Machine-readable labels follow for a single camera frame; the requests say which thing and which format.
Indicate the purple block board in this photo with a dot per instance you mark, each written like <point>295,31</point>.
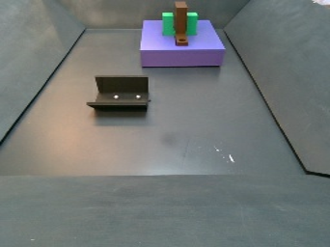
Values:
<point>159,52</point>

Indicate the green block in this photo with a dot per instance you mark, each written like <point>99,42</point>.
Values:
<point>171,24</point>

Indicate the black angled bracket holder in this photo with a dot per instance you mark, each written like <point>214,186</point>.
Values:
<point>121,92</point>

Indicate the brown upright post with hole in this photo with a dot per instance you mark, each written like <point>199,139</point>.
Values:
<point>180,23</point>

